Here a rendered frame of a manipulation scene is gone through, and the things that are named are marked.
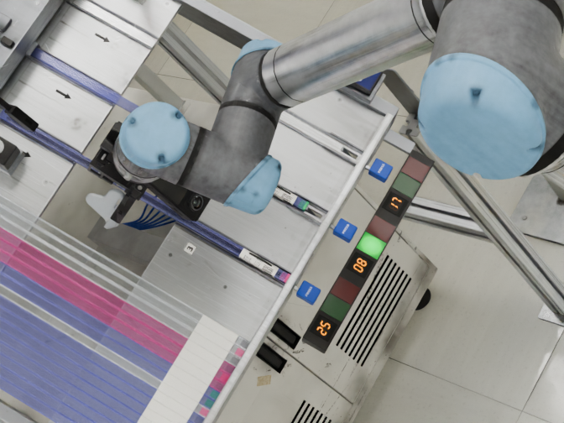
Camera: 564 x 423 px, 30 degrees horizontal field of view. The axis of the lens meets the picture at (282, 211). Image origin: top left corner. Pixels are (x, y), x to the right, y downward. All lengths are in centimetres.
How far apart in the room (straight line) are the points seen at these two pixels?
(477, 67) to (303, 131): 72
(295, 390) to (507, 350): 44
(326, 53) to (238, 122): 14
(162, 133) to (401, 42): 29
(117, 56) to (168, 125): 49
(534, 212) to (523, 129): 141
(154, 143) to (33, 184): 46
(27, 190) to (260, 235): 36
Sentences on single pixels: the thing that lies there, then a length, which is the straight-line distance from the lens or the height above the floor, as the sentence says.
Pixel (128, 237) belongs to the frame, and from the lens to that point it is 196.
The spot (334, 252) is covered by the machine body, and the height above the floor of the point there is 36.
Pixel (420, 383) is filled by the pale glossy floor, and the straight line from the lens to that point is 227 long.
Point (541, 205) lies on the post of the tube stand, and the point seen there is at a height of 1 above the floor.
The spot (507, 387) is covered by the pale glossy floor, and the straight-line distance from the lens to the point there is 217.
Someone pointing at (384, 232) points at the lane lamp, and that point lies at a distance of 160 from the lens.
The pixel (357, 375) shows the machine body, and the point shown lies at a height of 12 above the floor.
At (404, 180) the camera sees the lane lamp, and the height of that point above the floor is 66.
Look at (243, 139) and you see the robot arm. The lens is 125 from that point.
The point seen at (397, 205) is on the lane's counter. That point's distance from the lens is 161.
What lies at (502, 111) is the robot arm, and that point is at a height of 114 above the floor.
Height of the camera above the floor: 178
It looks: 40 degrees down
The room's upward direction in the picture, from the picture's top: 47 degrees counter-clockwise
